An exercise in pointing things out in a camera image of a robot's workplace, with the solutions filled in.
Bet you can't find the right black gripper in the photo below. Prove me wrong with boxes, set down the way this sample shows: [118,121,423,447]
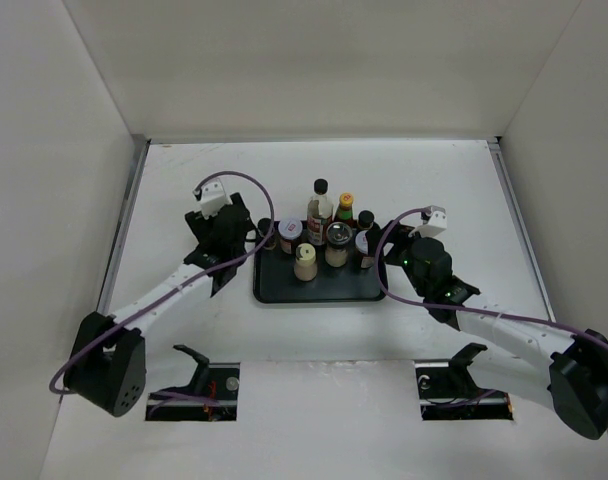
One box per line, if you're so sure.
[365,220,436,297]

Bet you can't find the small dark pepper bottle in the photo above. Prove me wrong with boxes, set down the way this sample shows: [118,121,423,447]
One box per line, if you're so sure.
[257,217,277,250]

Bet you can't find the red-label lid spice jar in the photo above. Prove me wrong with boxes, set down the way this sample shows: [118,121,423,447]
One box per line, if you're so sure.
[355,230,375,270]

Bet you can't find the small black-cap spice bottle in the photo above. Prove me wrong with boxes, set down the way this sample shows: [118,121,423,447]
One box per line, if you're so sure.
[357,210,375,231]

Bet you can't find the red-label lid brown jar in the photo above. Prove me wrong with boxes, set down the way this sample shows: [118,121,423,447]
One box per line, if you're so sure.
[277,218,303,255]

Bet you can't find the silver-lid white powder jar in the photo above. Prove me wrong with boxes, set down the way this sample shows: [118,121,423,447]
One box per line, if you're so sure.
[325,222,353,268]

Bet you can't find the yellow-cap red sauce bottle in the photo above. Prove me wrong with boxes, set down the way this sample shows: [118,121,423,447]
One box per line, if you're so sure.
[334,192,355,227]

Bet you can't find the yellow-cap white powder jar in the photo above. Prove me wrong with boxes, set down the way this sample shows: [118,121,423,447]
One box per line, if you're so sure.
[294,243,317,282]

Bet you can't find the tall black-cap sauce bottle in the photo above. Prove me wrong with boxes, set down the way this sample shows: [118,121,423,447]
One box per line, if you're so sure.
[307,178,334,246]

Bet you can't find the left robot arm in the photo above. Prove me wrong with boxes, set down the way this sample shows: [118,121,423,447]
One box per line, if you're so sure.
[63,179,254,417]

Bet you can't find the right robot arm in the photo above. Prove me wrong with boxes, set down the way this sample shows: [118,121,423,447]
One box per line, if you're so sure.
[371,219,608,440]

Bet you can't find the black plastic tray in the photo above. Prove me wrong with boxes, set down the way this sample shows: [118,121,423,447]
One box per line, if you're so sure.
[253,221,388,304]

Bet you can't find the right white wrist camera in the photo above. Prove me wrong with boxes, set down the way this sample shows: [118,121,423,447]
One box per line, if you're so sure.
[412,205,447,238]

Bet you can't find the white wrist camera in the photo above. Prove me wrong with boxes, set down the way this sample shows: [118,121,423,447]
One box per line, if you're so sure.
[412,205,447,238]
[193,177,231,219]

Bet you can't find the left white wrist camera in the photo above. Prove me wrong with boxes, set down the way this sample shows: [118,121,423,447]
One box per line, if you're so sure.
[193,177,231,219]

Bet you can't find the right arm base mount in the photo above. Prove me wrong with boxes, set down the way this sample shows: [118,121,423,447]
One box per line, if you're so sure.
[415,343,513,421]

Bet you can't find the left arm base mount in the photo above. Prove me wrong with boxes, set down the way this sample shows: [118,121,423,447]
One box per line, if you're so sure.
[145,344,241,423]

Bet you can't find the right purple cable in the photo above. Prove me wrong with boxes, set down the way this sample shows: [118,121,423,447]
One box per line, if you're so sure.
[373,205,608,407]

